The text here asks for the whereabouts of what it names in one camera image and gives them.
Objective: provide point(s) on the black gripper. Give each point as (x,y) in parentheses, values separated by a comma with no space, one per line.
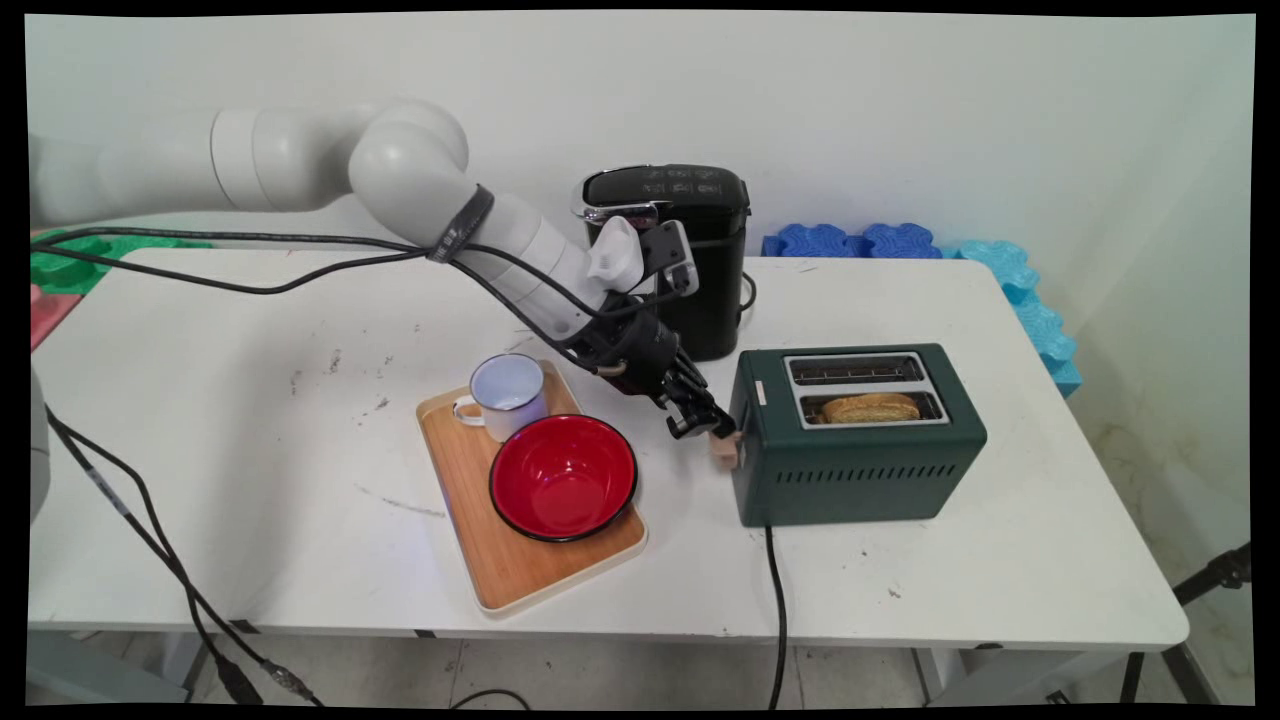
(635,350)

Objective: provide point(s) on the beige toaster lever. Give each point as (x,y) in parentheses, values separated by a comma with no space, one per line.
(725,449)

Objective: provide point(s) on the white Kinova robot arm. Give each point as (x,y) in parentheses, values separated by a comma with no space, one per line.
(400,165)

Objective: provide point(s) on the black coffee machine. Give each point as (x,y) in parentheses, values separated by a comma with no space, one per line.
(715,270)

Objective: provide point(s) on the red enamel bowl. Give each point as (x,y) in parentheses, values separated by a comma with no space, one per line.
(562,480)

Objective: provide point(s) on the dark green toaster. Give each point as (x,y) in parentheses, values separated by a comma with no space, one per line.
(850,470)

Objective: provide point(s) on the toasted bread slice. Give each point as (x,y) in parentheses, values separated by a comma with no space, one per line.
(870,408)

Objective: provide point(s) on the white enamel mug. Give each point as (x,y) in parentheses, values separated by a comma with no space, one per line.
(508,395)

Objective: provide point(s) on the dark blue foam mat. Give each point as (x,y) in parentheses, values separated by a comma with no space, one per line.
(850,240)

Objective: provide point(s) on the wooden serving tray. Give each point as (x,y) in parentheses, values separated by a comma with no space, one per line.
(465,500)

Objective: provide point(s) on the light blue foam mat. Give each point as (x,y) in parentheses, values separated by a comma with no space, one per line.
(1035,320)

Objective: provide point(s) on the black tripod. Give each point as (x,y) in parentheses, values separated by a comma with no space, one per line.
(1205,575)

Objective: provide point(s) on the green foam mat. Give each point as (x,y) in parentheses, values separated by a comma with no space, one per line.
(70,262)

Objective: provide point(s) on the pink foam mat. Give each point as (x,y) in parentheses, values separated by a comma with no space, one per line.
(48,315)

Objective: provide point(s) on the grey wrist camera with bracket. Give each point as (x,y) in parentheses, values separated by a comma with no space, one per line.
(668,255)

